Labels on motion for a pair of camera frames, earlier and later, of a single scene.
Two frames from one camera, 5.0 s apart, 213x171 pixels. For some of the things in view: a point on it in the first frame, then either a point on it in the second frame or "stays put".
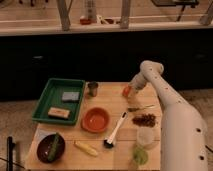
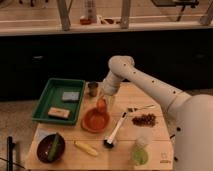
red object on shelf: [84, 21] stays put
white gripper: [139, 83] to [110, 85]
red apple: [126, 91] to [101, 105]
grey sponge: [70, 96] stays put
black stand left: [9, 153] stays put
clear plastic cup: [145, 135] stays put
